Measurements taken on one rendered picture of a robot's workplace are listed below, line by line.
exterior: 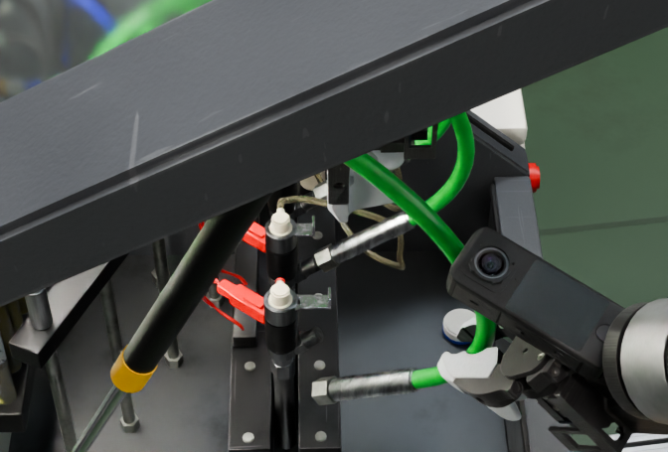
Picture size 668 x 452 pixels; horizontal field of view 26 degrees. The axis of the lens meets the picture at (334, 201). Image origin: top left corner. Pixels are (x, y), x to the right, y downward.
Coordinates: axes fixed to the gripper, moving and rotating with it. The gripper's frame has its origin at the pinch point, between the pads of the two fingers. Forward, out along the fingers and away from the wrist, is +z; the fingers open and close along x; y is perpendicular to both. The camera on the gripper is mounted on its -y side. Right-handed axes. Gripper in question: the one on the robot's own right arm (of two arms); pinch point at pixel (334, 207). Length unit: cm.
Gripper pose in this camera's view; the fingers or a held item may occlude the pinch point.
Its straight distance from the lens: 111.4
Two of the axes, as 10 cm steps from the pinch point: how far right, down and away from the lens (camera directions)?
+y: 10.0, -0.2, 0.1
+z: 0.0, 6.8, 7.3
